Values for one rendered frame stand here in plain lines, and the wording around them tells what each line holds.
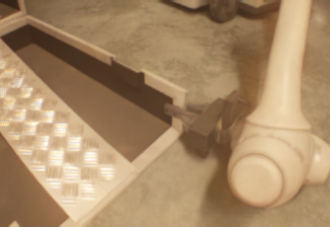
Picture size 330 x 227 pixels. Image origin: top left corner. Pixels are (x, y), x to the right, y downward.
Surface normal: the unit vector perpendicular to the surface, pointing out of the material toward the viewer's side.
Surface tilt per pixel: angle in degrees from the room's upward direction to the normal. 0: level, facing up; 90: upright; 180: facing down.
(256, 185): 66
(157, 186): 0
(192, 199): 0
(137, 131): 1
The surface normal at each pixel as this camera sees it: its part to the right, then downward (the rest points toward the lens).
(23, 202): 0.02, -0.72
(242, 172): -0.54, 0.22
